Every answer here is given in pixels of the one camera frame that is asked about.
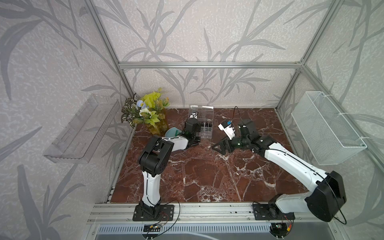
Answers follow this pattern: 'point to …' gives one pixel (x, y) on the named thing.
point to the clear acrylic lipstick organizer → (205, 117)
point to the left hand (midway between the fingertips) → (195, 118)
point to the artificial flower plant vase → (149, 109)
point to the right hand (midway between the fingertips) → (216, 143)
